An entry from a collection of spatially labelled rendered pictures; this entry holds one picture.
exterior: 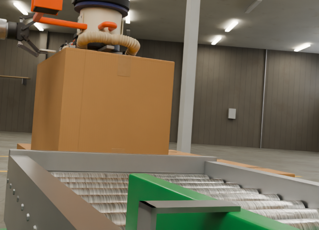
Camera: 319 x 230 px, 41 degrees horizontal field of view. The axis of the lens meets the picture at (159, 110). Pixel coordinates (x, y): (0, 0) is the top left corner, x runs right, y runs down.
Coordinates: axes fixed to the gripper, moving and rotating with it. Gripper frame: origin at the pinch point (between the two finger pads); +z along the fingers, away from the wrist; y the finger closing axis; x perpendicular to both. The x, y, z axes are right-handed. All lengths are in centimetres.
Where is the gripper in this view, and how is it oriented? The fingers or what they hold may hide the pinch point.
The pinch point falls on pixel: (54, 36)
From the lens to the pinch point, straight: 202.4
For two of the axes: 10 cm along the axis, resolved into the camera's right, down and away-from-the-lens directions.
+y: -0.7, 10.0, -0.3
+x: 4.0, 0.0, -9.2
